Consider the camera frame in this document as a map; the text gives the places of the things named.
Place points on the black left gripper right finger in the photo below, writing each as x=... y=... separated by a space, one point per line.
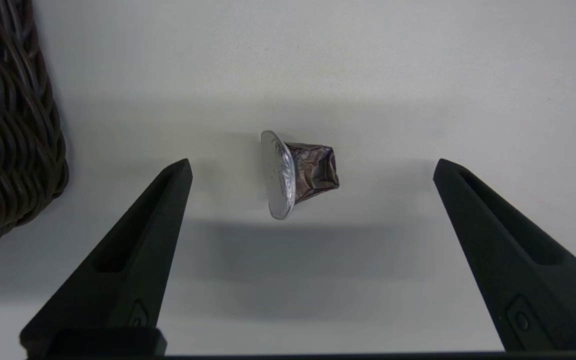
x=523 y=270

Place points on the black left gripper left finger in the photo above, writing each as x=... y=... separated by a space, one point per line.
x=133 y=260

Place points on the small grey wrapper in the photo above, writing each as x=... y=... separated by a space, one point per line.
x=308 y=167

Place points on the dark brown wicker basket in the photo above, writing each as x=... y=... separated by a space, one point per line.
x=3 y=125

